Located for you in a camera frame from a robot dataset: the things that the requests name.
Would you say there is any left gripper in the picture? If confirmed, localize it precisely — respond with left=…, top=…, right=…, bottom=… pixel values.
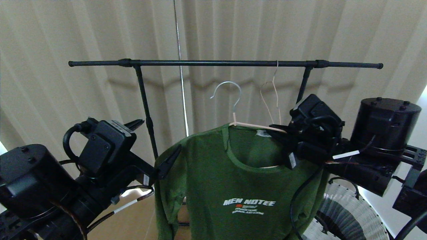
left=68, top=119, right=182, bottom=220

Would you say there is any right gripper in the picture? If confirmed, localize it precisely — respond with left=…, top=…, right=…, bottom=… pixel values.
left=283, top=133, right=336, bottom=170

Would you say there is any green long-sleeved shirt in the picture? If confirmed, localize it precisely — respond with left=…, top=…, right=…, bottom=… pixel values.
left=154, top=123, right=331, bottom=240

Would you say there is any pink clothes hanger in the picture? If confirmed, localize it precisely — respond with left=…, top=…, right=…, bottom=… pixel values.
left=210, top=81, right=288, bottom=169
left=260, top=61, right=283, bottom=126

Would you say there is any white laundry basket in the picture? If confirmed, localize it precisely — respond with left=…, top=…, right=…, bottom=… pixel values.
left=302, top=177, right=390, bottom=240

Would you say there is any black clothes rack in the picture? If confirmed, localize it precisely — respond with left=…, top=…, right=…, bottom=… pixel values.
left=68, top=59, right=383, bottom=228

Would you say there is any beige curtain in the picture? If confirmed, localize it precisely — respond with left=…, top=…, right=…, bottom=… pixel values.
left=0, top=0, right=427, bottom=207

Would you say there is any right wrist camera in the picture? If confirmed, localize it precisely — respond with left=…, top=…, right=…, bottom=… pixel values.
left=289, top=94, right=345, bottom=135

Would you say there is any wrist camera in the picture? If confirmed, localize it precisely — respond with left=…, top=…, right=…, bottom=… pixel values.
left=78, top=119, right=137, bottom=178
left=289, top=94, right=345, bottom=135

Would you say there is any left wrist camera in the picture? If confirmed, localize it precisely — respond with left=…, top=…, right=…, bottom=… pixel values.
left=78, top=119, right=137, bottom=178

